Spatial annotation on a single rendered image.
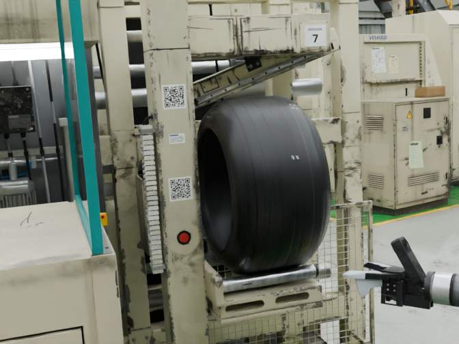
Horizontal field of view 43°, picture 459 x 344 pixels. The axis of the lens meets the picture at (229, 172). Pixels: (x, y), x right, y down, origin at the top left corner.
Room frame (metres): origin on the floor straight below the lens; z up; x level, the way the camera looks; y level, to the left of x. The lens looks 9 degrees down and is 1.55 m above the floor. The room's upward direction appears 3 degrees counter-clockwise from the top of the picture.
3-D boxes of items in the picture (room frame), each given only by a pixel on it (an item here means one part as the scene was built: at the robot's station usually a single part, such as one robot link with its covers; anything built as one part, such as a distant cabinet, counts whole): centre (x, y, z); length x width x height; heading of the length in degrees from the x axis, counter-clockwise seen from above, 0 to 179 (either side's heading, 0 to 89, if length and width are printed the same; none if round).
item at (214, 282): (1.92, 0.11, 0.90); 0.40 x 0.03 x 0.10; 17
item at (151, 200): (1.83, 0.25, 1.19); 0.05 x 0.04 x 0.48; 17
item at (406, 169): (6.59, -2.01, 0.62); 0.91 x 0.58 x 1.25; 121
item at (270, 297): (1.84, -0.10, 0.84); 0.36 x 0.09 x 0.06; 107
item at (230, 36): (2.30, -0.09, 1.71); 0.61 x 0.25 x 0.15; 107
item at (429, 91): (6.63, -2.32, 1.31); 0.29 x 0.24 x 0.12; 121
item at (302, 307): (1.98, -0.06, 0.80); 0.37 x 0.36 x 0.02; 17
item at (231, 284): (1.84, -0.11, 0.90); 0.35 x 0.05 x 0.05; 107
